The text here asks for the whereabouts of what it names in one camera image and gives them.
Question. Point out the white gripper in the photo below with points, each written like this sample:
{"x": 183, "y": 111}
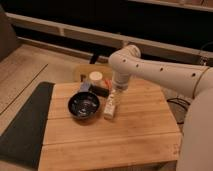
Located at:
{"x": 117, "y": 91}

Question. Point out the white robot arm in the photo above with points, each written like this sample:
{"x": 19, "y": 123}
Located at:
{"x": 193, "y": 81}

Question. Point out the orange small object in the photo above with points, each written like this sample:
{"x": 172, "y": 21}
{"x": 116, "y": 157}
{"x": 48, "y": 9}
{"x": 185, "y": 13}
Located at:
{"x": 108, "y": 83}

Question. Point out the dark brown rectangular block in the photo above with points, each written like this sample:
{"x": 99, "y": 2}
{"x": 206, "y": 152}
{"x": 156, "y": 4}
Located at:
{"x": 103, "y": 92}

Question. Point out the blue small object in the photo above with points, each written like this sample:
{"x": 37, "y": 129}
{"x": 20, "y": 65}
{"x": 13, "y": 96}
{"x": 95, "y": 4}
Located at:
{"x": 84, "y": 87}

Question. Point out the dark blue bowl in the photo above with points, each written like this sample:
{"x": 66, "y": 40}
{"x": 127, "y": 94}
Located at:
{"x": 83, "y": 105}

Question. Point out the black floor mat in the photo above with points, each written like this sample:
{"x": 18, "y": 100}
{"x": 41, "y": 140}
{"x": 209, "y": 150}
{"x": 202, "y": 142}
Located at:
{"x": 21, "y": 142}

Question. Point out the white window frame rail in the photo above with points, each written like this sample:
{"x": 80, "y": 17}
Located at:
{"x": 103, "y": 38}

